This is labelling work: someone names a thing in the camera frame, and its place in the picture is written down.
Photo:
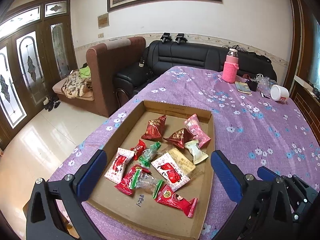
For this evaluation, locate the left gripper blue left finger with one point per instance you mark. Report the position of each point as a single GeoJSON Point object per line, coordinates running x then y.
{"type": "Point", "coordinates": [87, 176]}

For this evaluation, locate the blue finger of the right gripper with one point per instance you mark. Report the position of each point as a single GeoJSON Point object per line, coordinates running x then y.
{"type": "Point", "coordinates": [267, 173]}

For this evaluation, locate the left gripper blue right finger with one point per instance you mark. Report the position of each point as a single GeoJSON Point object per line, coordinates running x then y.
{"type": "Point", "coordinates": [229, 175]}

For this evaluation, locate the cream white candy packet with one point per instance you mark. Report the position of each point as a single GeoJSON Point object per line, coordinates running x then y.
{"type": "Point", "coordinates": [198, 155]}

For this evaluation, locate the beige cracker packet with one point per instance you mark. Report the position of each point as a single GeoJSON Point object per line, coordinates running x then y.
{"type": "Point", "coordinates": [181, 160]}

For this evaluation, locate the white red square packet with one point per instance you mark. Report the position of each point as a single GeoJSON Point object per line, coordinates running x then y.
{"type": "Point", "coordinates": [167, 167]}

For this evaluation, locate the pink long snack packet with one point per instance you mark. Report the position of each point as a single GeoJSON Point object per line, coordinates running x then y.
{"type": "Point", "coordinates": [193, 126]}

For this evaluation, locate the small red twist candy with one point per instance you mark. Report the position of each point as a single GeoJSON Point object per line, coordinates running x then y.
{"type": "Point", "coordinates": [138, 149]}

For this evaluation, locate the green clear candy wrapper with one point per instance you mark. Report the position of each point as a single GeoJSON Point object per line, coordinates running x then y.
{"type": "Point", "coordinates": [148, 154]}

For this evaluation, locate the long red cartoon snack packet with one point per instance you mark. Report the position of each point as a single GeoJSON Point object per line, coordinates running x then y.
{"type": "Point", "coordinates": [168, 197]}

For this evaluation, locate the dark red pyramid snack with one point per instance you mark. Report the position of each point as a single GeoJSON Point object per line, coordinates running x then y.
{"type": "Point", "coordinates": [155, 128]}
{"type": "Point", "coordinates": [180, 137]}

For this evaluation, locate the white red candy packet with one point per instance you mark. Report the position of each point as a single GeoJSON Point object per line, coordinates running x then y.
{"type": "Point", "coordinates": [116, 171]}

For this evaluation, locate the white plastic jar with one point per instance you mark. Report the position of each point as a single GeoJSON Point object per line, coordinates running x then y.
{"type": "Point", "coordinates": [279, 93]}

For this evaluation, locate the shoes on floor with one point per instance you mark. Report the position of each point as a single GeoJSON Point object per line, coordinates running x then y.
{"type": "Point", "coordinates": [51, 103]}

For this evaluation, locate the black small cup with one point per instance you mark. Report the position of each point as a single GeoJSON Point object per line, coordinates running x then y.
{"type": "Point", "coordinates": [252, 84]}

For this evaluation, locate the clear plastic bag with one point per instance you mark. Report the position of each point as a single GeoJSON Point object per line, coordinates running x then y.
{"type": "Point", "coordinates": [264, 85]}

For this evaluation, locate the small booklet on table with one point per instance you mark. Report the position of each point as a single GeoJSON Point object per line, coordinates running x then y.
{"type": "Point", "coordinates": [242, 87]}

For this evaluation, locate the patterned clothes pile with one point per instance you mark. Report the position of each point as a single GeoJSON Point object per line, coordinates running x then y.
{"type": "Point", "coordinates": [78, 83]}

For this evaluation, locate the wooden cabinet with mirror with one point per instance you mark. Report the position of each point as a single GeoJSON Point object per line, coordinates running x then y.
{"type": "Point", "coordinates": [299, 69]}

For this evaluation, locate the pink sleeved water bottle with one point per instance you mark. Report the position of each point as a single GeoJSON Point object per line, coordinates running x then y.
{"type": "Point", "coordinates": [231, 66]}

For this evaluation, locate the brown fabric armchair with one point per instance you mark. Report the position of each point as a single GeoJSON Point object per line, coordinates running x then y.
{"type": "Point", "coordinates": [104, 60]}

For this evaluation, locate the wooden glass door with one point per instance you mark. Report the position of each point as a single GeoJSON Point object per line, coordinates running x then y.
{"type": "Point", "coordinates": [36, 53]}

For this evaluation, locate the black leather sofa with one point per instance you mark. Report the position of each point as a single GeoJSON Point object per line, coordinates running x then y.
{"type": "Point", "coordinates": [159, 57]}

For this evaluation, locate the small wall plaque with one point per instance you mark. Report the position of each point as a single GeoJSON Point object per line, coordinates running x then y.
{"type": "Point", "coordinates": [103, 21]}

